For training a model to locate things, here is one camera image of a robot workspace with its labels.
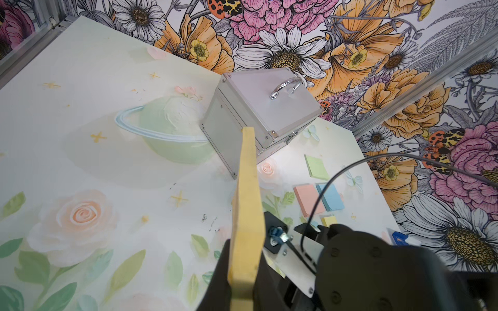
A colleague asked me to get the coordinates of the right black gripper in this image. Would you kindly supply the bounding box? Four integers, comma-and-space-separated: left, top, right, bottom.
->
291, 224, 479, 310

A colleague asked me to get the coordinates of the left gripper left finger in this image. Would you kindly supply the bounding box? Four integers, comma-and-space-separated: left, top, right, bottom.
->
197, 239, 232, 311

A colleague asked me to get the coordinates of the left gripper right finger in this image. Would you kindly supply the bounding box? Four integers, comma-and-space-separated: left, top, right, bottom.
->
253, 256, 289, 311

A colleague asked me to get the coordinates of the pale yellow memo pad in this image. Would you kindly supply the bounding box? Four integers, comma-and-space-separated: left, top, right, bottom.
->
227, 127, 266, 310

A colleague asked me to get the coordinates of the blue memo pad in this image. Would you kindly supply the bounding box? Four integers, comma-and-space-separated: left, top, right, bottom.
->
316, 185, 345, 213

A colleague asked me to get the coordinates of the pink and yellow memo pad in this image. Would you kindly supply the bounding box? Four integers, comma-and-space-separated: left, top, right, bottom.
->
294, 184, 319, 218

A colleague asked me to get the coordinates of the green memo pad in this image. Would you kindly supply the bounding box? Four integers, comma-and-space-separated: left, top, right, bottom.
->
305, 155, 330, 181

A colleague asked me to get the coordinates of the silver metal first-aid case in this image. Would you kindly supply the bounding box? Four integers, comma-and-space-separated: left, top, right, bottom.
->
200, 68, 321, 178

